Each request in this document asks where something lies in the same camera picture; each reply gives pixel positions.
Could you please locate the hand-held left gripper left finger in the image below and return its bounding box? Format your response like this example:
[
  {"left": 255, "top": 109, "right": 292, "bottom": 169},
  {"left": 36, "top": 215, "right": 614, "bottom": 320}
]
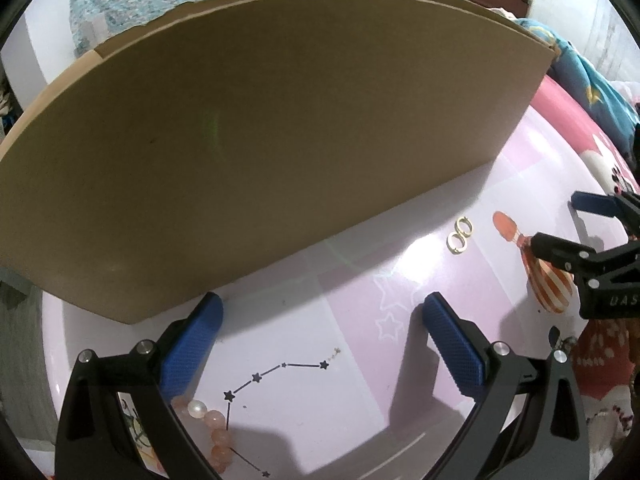
[{"left": 54, "top": 291, "right": 224, "bottom": 480}]

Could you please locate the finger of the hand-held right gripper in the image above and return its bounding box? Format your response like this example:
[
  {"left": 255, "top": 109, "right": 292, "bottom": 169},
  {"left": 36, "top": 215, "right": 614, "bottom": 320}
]
[
  {"left": 570, "top": 190, "right": 640, "bottom": 233},
  {"left": 530, "top": 231, "right": 608, "bottom": 278}
]

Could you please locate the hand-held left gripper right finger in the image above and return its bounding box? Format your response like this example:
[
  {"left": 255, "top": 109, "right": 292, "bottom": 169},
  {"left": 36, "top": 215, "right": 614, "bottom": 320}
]
[{"left": 421, "top": 292, "right": 593, "bottom": 480}]

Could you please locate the orange bead bracelet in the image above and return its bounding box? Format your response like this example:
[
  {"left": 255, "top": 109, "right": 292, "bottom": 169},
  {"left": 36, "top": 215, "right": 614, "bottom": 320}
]
[{"left": 170, "top": 395, "right": 236, "bottom": 476}]

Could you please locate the black star chain necklace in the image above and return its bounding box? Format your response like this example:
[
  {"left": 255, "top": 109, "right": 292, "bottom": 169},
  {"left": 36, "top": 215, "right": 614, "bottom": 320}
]
[{"left": 222, "top": 347, "right": 343, "bottom": 478}]

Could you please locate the brown cardboard box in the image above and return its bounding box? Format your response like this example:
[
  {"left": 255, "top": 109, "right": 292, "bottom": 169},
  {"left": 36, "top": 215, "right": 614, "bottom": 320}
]
[{"left": 0, "top": 0, "right": 558, "bottom": 326}]

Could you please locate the pink floral blanket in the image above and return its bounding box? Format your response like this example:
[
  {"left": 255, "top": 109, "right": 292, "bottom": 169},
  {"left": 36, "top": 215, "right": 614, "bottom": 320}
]
[{"left": 525, "top": 77, "right": 640, "bottom": 480}]

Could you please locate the blue patterned blanket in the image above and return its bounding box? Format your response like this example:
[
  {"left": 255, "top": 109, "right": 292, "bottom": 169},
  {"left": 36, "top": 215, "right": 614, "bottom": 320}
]
[{"left": 515, "top": 17, "right": 640, "bottom": 156}]

